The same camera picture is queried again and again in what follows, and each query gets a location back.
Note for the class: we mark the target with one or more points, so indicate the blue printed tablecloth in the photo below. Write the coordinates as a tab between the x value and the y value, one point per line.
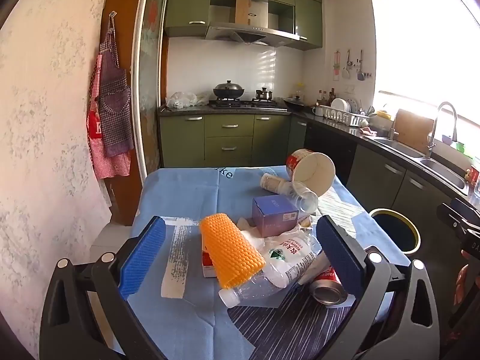
187	195

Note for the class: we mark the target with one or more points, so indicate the small white labelled bottle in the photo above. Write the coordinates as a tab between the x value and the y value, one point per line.
272	183

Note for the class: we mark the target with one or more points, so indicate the white dish rack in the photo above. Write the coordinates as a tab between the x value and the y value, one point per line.
337	117

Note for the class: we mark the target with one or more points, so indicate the black wok with lid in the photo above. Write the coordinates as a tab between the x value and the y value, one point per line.
228	90

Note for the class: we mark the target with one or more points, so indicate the steel range hood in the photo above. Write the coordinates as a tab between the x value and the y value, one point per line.
247	32

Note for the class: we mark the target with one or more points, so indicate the steel sink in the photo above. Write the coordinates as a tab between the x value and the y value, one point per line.
431	165

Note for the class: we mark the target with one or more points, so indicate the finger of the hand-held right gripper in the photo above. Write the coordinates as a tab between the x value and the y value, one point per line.
471	248
455	219

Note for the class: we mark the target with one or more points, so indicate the red checked apron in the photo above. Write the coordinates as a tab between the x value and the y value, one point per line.
105	165

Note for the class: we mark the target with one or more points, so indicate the green base cabinets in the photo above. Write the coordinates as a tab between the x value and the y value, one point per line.
228	138

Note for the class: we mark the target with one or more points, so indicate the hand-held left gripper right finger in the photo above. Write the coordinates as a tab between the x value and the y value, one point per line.
337	258

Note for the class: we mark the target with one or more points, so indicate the red and white paper bowl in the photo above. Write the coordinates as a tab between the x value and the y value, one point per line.
315	174

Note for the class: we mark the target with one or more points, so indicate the wooden cutting board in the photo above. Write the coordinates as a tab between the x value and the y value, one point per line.
412	129

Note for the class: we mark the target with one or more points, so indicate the black gas stove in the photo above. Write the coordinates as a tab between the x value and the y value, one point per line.
243	104

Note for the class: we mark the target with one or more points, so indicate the purple cardboard box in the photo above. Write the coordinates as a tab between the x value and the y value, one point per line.
273	213

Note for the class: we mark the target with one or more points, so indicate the glass sliding door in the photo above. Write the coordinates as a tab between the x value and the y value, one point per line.
150	63

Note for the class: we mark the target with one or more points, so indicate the dark green sink cabinets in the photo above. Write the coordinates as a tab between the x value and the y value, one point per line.
378	180

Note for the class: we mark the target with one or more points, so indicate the black bin with yellow rim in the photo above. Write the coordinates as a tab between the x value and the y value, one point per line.
393	228

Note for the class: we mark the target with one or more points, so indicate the white mug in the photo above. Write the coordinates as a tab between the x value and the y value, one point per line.
318	111

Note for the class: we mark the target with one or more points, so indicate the wall utensil rack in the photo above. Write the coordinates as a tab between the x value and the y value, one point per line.
352	65

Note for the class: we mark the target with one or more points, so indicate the clear plastic cup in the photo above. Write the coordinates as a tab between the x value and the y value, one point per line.
305	197

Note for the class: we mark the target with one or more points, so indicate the group of condiment bottles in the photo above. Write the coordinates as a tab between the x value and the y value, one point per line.
327	97

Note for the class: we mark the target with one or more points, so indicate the clear plastic bag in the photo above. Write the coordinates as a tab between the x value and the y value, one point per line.
183	99

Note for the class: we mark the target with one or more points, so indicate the white wall switch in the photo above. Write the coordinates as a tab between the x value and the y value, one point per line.
350	90

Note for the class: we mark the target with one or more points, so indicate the steel kitchen faucet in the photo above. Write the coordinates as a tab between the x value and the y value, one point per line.
434	127

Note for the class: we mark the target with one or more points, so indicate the black countertop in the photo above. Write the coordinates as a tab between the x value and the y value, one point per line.
337	124

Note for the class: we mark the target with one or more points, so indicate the white plate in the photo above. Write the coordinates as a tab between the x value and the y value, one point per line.
339	105

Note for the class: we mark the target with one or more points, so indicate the person's right hand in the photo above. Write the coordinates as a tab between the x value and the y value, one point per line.
461	285

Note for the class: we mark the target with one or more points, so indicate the pink cloth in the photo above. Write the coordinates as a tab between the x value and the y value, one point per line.
367	131

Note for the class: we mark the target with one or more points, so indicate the small white and orange sachet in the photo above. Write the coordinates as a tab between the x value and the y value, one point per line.
305	223

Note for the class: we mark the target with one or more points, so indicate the clear plastic water bottle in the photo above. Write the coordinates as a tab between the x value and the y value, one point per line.
287	260

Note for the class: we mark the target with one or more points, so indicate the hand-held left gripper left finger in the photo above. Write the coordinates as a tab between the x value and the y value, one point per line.
144	257

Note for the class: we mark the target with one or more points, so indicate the orange foam net sleeve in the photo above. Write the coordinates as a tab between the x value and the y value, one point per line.
228	247

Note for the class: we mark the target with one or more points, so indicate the black frying pan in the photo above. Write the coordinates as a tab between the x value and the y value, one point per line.
296	103

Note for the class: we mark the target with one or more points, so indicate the small red and white box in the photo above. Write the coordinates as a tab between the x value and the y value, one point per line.
208	266

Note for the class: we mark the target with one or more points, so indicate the red soda can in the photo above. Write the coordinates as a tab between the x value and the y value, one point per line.
327	290

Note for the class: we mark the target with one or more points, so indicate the window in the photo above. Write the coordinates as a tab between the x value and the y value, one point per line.
420	52

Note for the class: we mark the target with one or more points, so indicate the white paper tissue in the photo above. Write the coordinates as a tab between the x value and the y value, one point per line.
251	240

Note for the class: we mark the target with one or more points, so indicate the purple checked apron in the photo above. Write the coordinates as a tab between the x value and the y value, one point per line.
116	93

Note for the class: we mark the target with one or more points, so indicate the dark kettle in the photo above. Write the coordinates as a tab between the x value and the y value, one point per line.
264	94

